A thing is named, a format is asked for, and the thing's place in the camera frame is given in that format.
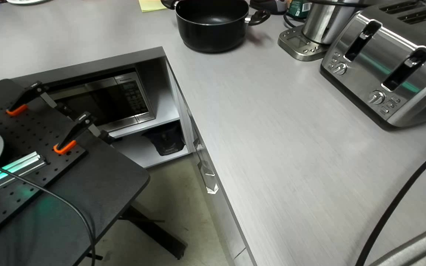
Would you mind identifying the thin black cable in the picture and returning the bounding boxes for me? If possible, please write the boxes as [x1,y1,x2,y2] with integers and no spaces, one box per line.
[0,166,99,266]

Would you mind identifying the stainless steel four-slot toaster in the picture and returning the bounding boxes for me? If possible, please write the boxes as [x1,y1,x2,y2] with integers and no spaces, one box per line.
[318,0,426,132]

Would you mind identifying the metal drawer handle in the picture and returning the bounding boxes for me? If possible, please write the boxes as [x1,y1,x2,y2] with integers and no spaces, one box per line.
[197,160,220,197]

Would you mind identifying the thick black power cable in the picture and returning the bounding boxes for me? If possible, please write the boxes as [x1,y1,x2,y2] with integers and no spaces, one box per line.
[354,140,426,266]

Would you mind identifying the built-in microwave oven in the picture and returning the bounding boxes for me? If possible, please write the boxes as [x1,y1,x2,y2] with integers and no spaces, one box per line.
[43,69,182,141]

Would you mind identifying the black cooking pot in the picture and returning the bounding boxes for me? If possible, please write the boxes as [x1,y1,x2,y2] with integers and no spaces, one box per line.
[160,0,272,55]

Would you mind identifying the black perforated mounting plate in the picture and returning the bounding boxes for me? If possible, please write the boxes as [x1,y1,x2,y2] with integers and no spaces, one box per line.
[0,81,89,246]

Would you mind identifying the aluminium extrusion rail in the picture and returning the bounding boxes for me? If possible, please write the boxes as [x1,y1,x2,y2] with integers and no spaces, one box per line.
[0,151,46,200]

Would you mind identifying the black bin under microwave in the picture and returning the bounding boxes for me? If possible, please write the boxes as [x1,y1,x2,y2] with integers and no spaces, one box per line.
[145,123,186,159]

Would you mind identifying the black robot table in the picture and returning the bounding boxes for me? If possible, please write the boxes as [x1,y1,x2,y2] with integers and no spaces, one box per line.
[0,79,189,266]

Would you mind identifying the yellow cloth mat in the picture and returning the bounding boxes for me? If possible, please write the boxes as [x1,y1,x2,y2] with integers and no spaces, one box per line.
[138,0,167,14]

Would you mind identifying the black clamp orange handle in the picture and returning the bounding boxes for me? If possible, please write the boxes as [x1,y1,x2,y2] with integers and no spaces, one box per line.
[52,112,114,159]
[4,82,72,120]

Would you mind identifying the stainless steel electric kettle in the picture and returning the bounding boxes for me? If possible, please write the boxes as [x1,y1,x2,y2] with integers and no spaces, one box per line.
[277,0,364,64]

